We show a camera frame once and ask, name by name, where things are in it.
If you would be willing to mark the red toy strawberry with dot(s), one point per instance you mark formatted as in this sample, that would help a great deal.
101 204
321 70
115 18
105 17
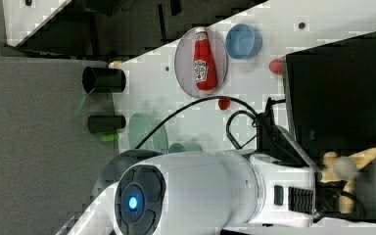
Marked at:
223 104

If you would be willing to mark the peeled toy banana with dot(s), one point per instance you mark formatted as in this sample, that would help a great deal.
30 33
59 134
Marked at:
341 168

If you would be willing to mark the blue bowl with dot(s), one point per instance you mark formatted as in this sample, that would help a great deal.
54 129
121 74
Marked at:
243 41

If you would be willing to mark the grey round plate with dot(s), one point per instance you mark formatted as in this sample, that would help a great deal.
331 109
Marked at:
183 63

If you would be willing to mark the green oval colander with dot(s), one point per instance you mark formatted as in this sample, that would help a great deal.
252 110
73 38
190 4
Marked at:
139 127

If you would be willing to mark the black toaster oven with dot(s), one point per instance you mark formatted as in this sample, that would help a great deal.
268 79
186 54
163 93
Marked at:
330 93

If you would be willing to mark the green mug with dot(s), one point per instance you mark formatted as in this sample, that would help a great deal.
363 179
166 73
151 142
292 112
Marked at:
185 146

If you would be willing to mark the green toy lime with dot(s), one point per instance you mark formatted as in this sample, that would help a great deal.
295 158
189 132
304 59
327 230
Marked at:
109 137

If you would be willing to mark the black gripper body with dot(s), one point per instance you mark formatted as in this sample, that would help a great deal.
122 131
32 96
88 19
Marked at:
327 196

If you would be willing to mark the small black cup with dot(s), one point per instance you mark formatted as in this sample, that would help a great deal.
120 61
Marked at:
105 124

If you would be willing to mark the large black cup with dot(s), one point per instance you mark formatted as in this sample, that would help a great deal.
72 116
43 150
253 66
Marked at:
103 80

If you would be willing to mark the pink toy fruit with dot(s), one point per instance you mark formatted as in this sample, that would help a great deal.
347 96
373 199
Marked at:
275 66

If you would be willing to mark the red ketchup bottle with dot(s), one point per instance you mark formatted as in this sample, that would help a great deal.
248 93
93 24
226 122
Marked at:
203 62

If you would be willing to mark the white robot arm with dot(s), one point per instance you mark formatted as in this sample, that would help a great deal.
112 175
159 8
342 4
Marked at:
143 192

